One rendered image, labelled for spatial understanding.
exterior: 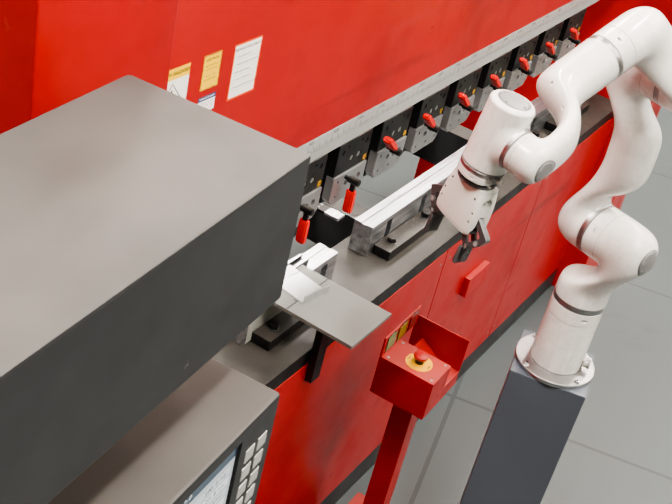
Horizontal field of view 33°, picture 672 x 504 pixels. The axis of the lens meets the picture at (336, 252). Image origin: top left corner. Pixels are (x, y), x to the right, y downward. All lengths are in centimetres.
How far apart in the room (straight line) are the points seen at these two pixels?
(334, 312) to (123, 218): 159
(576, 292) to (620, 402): 191
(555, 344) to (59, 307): 178
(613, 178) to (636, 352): 237
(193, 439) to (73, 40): 48
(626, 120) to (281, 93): 69
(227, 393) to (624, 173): 119
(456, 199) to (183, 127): 89
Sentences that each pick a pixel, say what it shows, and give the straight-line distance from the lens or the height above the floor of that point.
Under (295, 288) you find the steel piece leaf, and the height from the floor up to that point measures 100.
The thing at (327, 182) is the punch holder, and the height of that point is 124.
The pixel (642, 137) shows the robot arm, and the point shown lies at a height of 163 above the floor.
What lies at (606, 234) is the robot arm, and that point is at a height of 140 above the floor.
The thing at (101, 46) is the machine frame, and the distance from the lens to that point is 139.
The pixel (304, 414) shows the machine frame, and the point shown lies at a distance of 290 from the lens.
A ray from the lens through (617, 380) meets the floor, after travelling 450.
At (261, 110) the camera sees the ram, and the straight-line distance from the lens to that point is 221.
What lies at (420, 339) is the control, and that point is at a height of 75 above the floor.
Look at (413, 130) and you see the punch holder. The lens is 295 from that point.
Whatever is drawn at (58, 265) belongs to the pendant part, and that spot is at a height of 195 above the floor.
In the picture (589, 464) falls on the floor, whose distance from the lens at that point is 406.
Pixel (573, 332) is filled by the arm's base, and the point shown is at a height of 113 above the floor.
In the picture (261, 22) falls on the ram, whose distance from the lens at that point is 208.
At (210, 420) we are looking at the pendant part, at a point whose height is 160.
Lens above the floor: 253
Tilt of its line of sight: 33 degrees down
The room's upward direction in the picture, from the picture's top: 14 degrees clockwise
